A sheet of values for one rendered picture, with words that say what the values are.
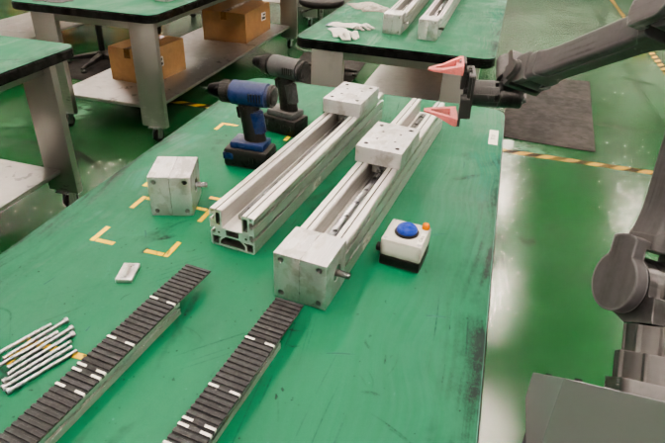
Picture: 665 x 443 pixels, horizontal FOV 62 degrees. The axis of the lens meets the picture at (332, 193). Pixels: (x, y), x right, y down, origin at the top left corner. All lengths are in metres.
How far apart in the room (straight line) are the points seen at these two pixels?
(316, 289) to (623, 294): 0.47
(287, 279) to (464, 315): 0.31
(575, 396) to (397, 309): 0.40
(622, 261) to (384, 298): 0.42
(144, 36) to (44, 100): 0.82
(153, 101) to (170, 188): 2.21
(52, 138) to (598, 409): 2.47
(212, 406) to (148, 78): 2.73
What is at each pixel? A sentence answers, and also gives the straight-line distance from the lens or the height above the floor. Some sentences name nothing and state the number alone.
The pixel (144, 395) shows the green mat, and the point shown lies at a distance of 0.89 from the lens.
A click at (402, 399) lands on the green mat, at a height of 0.78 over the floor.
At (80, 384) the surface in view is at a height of 0.81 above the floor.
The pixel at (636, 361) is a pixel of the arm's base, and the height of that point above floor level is 0.96.
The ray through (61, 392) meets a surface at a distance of 0.88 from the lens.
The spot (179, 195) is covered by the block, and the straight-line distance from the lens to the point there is 1.23.
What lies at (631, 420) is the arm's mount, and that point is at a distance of 0.72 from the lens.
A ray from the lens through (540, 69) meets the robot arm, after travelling 1.15.
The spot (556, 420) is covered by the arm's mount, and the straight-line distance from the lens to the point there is 0.72.
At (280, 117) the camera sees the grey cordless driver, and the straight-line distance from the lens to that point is 1.61.
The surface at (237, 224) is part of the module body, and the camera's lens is 1.12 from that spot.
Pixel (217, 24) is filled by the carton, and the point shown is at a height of 0.36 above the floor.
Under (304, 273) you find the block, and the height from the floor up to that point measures 0.85.
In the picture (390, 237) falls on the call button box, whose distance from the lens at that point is 1.06.
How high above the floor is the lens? 1.43
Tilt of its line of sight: 30 degrees down
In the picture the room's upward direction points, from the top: 2 degrees clockwise
